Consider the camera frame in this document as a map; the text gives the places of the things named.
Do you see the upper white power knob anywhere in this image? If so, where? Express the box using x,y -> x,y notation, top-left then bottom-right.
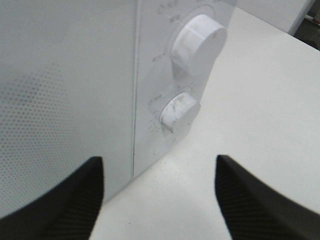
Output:
170,14 -> 227,82

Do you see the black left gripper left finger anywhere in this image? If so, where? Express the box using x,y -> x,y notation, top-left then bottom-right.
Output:
0,156 -> 104,240

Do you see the white microwave door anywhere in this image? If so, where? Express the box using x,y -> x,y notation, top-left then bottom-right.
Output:
0,0 -> 137,217

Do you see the white microwave oven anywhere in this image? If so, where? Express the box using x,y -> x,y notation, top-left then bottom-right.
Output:
133,0 -> 236,177

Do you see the lower white timer knob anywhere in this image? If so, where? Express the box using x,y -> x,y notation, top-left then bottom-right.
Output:
159,92 -> 201,136

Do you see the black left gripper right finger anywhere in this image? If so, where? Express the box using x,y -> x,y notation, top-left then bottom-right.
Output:
214,155 -> 320,240

